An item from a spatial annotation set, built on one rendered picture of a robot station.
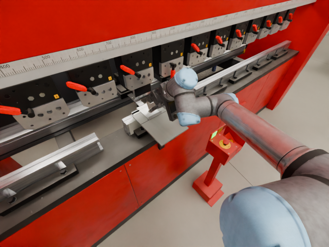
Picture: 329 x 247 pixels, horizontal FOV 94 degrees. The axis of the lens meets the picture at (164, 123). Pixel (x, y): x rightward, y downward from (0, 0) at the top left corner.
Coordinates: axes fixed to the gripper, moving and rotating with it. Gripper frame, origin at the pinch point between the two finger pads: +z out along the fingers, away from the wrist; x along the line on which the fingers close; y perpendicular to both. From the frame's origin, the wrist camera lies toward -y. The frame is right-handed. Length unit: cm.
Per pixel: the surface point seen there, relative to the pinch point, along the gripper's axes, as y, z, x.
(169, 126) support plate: -11.1, -3.1, -1.0
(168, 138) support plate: -15.8, -7.0, 4.5
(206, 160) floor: -73, 75, -63
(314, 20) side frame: 8, -12, -214
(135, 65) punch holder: 19.9, -14.3, 4.8
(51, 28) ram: 32, -28, 30
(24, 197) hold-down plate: -7, 13, 67
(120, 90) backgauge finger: 22.6, 20.7, 4.8
